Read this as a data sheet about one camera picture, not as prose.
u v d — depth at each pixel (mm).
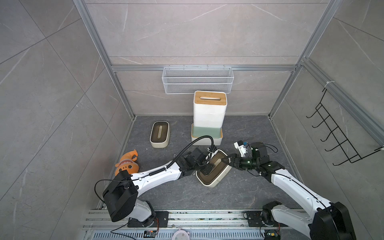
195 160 610
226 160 745
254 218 730
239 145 754
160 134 1009
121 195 413
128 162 855
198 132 945
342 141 632
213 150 690
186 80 1004
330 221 390
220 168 746
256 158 635
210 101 781
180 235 680
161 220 730
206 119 833
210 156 684
